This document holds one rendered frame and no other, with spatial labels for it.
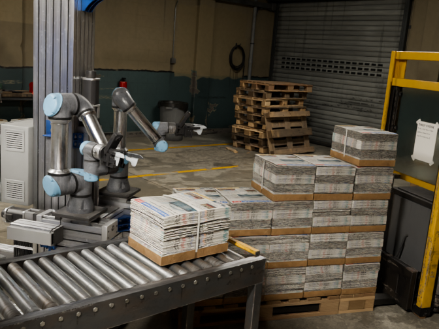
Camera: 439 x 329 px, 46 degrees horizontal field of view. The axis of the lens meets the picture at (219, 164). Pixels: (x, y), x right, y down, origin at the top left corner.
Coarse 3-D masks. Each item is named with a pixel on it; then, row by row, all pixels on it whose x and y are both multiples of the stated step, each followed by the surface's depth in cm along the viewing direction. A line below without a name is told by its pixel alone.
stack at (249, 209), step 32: (224, 192) 344; (256, 192) 350; (256, 224) 329; (288, 224) 336; (320, 224) 344; (288, 256) 342; (320, 256) 349; (288, 288) 347; (320, 288) 355; (224, 320) 339
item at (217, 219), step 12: (192, 192) 259; (192, 204) 239; (204, 204) 240; (216, 204) 242; (204, 216) 233; (216, 216) 237; (228, 216) 241; (204, 228) 234; (216, 228) 239; (228, 228) 243; (204, 240) 236; (216, 240) 241
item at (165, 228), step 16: (144, 208) 230; (160, 208) 229; (176, 208) 231; (144, 224) 232; (160, 224) 221; (176, 224) 223; (192, 224) 229; (144, 240) 233; (160, 240) 223; (176, 240) 226
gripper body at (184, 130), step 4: (176, 124) 344; (184, 124) 345; (188, 124) 347; (176, 128) 343; (180, 128) 345; (184, 128) 346; (188, 128) 344; (176, 132) 344; (180, 132) 347; (184, 132) 346; (188, 132) 346; (192, 132) 346; (184, 136) 346
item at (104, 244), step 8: (112, 240) 250; (120, 240) 250; (128, 240) 252; (64, 248) 235; (72, 248) 236; (80, 248) 237; (88, 248) 238; (104, 248) 244; (24, 256) 223; (32, 256) 224; (40, 256) 225; (48, 256) 226; (64, 256) 231; (0, 264) 214; (0, 288) 216
